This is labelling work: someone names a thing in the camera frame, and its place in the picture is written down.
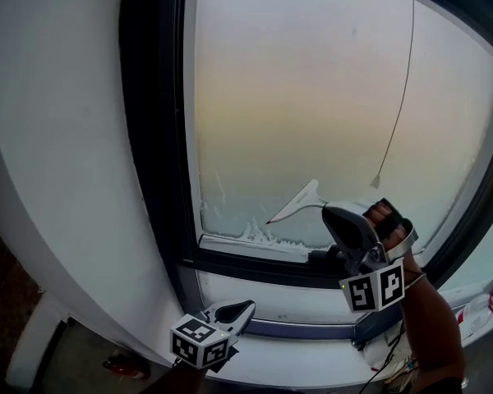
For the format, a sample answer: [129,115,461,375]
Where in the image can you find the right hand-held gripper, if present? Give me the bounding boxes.
[320,202,420,315]

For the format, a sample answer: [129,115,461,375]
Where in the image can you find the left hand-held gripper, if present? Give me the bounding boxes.
[169,299,257,373]

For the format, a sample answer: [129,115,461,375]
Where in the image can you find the white squeegee with red blade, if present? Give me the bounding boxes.
[265,178,380,227]

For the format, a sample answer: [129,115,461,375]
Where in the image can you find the frosted window glass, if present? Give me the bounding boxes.
[194,0,493,254]

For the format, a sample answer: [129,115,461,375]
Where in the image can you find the person's right forearm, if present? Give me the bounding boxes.
[395,255,467,394]

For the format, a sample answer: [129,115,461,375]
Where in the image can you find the person's left forearm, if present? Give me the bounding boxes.
[141,362,210,394]

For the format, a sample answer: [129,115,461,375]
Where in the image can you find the person's right hand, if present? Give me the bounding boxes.
[362,198,414,252]

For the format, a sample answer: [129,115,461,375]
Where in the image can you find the clear window pane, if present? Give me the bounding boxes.
[196,269,380,324]

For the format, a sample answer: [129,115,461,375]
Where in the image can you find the white windowsill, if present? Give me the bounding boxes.
[159,277,493,389]

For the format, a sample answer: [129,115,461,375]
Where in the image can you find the red fire extinguisher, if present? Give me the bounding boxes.
[103,352,151,382]

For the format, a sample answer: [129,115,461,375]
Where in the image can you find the wide frosted window pane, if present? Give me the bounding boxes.
[442,235,493,291]

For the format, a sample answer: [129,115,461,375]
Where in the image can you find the clear plastic bottle red label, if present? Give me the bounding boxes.
[450,284,493,337]

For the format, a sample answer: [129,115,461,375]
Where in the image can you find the grey framed window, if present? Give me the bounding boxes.
[120,0,493,341]

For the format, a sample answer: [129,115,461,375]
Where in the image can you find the black window handle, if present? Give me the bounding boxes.
[309,244,347,264]

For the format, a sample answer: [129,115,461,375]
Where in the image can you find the thin wrist bracelet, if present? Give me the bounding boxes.
[403,272,429,291]

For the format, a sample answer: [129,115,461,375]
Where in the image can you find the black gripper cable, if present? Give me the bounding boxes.
[352,321,408,394]

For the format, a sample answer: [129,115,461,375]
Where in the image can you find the window blind pull cord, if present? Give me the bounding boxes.
[369,0,418,190]

